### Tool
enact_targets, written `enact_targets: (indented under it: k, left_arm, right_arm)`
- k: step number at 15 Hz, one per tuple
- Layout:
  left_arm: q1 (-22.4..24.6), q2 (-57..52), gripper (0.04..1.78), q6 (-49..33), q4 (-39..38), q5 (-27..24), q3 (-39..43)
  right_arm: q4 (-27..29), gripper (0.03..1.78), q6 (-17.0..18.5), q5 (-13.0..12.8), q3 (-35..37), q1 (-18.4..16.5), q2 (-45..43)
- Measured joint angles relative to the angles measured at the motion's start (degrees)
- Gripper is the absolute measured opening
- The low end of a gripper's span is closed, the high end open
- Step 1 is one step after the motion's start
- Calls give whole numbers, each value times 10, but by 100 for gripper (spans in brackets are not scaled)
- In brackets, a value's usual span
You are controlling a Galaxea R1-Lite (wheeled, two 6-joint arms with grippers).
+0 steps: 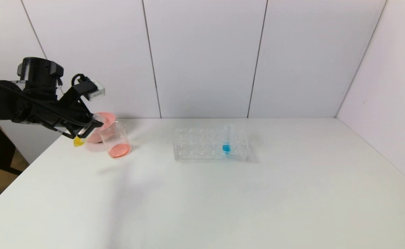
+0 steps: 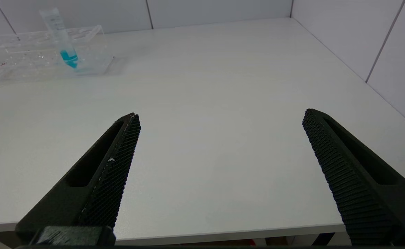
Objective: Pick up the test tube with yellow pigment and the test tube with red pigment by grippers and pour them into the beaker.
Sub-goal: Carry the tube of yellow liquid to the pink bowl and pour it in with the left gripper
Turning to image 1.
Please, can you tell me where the test tube with yellow pigment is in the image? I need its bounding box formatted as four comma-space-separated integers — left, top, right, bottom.
73, 114, 104, 147

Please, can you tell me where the clear plastic test tube rack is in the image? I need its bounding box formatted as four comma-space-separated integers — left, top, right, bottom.
173, 126, 250, 162

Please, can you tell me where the test tube with blue pigment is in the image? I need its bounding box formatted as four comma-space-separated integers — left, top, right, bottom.
222, 123, 234, 158

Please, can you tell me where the clear glass beaker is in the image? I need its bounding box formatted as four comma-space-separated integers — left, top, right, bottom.
99, 121, 132, 159

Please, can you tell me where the pink bowl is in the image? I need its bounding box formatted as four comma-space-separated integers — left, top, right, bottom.
85, 112, 116, 144

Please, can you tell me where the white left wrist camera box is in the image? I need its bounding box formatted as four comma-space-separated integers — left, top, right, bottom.
85, 80, 105, 101

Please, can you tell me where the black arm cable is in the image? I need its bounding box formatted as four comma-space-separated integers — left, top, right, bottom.
70, 73, 89, 89

